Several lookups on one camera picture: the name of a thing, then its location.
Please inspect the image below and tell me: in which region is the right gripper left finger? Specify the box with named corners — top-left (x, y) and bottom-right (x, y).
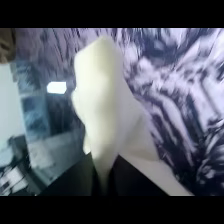
top-left (39, 151), bottom-right (100, 197)

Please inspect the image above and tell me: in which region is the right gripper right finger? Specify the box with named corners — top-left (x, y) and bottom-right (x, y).
top-left (107, 153), bottom-right (169, 197)

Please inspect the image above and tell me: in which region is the cream garment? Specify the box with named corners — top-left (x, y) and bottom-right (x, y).
top-left (70, 35), bottom-right (194, 197)

